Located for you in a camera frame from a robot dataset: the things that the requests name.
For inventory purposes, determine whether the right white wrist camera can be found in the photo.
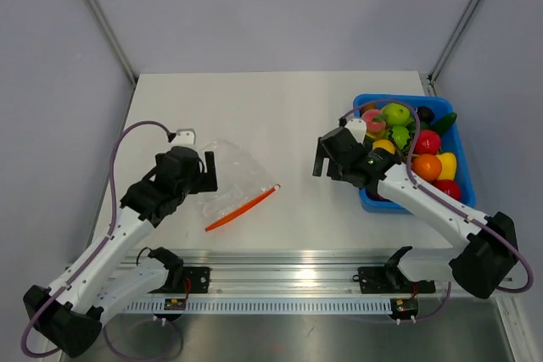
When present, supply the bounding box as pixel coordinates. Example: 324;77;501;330
344;118;367;144

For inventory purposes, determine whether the aluminium rail base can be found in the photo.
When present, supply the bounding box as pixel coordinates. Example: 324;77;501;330
173;248;392;298

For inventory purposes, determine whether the white slotted cable duct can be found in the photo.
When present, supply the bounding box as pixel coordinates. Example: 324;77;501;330
123;298;392;315

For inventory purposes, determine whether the red toy apple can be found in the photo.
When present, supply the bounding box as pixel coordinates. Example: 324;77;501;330
414;130;441;155

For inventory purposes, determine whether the brown toy fruit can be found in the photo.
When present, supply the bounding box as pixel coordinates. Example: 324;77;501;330
361;103;377;113

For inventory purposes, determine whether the blue plastic bin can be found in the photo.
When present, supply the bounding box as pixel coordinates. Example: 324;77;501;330
353;93;476;214

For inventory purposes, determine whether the yellow toy lemon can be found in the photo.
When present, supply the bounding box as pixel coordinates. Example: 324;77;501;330
372;139;395;154

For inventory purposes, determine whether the red toy tomato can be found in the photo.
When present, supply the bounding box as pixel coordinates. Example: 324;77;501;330
433;179;462;201

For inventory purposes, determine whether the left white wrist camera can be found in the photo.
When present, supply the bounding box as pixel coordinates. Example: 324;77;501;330
168;128;196;148

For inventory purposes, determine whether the yellow toy bell pepper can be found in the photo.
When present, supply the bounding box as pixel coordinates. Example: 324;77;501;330
436;153;457;181

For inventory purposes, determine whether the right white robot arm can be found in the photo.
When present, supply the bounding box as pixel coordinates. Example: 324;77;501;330
313;126;519;299

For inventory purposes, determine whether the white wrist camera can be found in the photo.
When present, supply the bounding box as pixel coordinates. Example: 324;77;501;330
168;128;196;148
344;118;367;144

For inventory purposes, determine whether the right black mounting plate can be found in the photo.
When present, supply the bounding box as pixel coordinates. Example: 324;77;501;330
351;266;436;294

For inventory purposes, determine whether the green striped toy watermelon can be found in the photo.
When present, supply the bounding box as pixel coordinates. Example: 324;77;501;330
384;125;412;153

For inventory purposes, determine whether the dark toy avocado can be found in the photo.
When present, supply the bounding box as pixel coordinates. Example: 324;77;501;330
417;106;435;124

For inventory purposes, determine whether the orange toy fruit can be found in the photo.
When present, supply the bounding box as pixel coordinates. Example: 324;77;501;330
411;154;441;182

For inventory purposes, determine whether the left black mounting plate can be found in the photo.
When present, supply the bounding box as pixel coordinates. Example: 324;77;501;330
152;266;211;294

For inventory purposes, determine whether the green toy apple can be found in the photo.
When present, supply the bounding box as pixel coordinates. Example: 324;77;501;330
381;103;411;126

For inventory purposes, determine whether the black mounting plate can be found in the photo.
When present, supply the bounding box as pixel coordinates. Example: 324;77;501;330
351;266;436;294
152;266;211;294

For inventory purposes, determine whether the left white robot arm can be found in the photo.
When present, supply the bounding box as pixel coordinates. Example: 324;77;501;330
23;146;217;358

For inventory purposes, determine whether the green toy cucumber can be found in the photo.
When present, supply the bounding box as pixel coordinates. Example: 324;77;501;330
430;112;457;136

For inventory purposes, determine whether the clear zip top bag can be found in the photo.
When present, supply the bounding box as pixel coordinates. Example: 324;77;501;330
196;138;281;232

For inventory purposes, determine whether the pink toy peach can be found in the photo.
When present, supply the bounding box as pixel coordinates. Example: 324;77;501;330
361;109;387;133

